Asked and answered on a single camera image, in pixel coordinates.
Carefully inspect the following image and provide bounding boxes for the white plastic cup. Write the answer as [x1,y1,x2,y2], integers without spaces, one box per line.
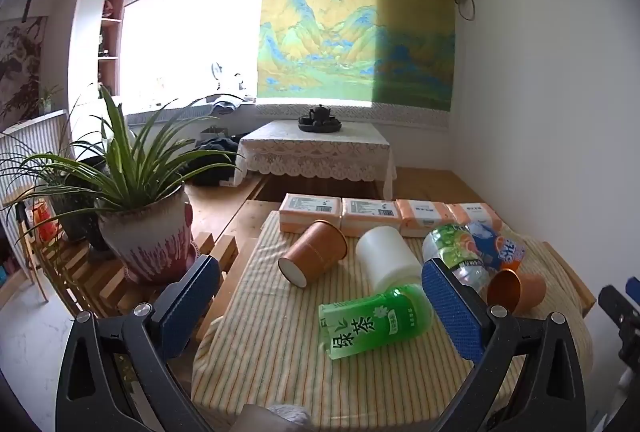
[356,226,422,294]

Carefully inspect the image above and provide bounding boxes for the small orange cup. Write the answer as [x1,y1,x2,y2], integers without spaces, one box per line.
[486,268,547,315]

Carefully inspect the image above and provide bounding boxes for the large orange paper cup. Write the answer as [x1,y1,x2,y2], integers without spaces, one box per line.
[278,220,348,289]

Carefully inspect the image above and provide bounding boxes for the blue orange soda bottle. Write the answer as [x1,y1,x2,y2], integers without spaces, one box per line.
[466,222,525,272]

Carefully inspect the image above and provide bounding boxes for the green tea bottle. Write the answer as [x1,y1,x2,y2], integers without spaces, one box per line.
[318,284,433,360]

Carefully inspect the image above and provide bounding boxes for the wooden slatted plant stand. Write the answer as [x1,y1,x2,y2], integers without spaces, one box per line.
[19,229,241,321]

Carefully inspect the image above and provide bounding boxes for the grapefruit label clear bottle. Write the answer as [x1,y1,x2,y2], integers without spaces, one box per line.
[422,224,489,293]

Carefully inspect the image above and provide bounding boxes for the striped yellow tablecloth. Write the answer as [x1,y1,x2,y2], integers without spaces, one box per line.
[191,209,594,432]

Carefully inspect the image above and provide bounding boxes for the potted spider plant red-white pot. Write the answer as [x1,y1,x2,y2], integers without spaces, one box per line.
[2,83,246,286]

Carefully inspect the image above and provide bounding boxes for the dark potted plant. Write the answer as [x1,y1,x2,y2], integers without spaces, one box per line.
[9,129,108,253]

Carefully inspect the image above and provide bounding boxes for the dark bag on floor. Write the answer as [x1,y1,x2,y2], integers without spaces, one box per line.
[180,136,239,186]

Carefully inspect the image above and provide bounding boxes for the low table lace cloth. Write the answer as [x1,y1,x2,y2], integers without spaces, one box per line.
[230,120,397,199]

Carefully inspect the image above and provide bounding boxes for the white radiator cover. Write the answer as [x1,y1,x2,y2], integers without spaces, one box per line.
[1,110,74,213]

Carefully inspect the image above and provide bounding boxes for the black teapot set tray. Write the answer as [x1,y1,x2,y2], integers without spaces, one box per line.
[297,105,342,134]

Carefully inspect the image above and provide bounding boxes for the green landscape roller blind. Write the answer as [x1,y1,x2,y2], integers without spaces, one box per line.
[257,0,456,111]

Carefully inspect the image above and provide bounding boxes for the ink painting wall scroll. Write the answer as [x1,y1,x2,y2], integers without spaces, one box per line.
[0,16,48,131]

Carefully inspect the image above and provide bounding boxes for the white pink wall shelf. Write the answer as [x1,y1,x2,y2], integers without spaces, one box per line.
[98,0,125,96]

